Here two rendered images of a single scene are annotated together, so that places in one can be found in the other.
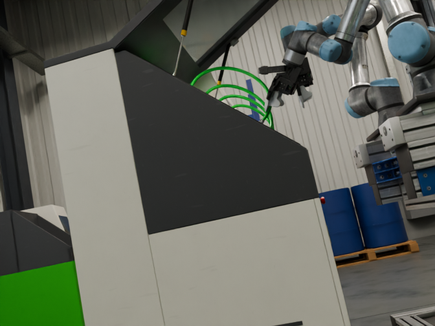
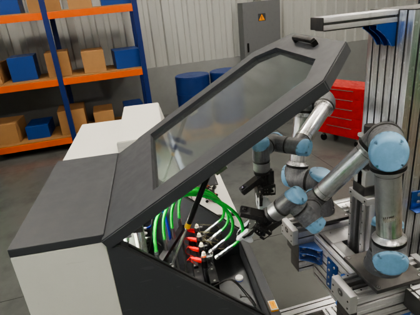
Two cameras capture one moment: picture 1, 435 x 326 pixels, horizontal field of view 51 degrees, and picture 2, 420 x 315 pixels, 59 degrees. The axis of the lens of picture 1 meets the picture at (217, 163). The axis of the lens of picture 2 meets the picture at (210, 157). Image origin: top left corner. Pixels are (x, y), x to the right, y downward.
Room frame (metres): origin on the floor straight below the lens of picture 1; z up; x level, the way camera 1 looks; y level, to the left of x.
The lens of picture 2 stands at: (0.54, 0.24, 2.11)
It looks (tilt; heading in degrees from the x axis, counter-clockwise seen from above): 22 degrees down; 343
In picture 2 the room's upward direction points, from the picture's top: 6 degrees counter-clockwise
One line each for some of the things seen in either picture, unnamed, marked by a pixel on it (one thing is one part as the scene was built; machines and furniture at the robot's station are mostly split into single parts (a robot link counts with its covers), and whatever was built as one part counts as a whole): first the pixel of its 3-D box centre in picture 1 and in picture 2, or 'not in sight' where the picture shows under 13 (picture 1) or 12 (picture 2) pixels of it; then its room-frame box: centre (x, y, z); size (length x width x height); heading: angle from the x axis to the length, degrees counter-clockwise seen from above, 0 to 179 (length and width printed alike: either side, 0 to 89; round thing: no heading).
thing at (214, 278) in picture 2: not in sight; (204, 272); (1.97, -0.12, 0.91); 0.34 x 0.10 x 0.15; 170
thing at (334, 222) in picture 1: (358, 222); (211, 101); (6.64, -1.77, 0.51); 1.20 x 0.85 x 1.02; 84
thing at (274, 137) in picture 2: not in sight; (275, 143); (1.96, -0.52, 1.50); 0.11 x 0.11 x 0.08; 35
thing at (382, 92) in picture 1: (385, 93); (319, 181); (2.02, -0.80, 1.20); 0.13 x 0.12 x 0.14; 35
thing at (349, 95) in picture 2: not in sight; (347, 113); (4.95, -3.30, 0.43); 0.70 x 0.46 x 0.86; 21
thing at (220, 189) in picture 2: not in sight; (212, 200); (2.51, -0.36, 0.96); 0.70 x 0.22 x 0.03; 170
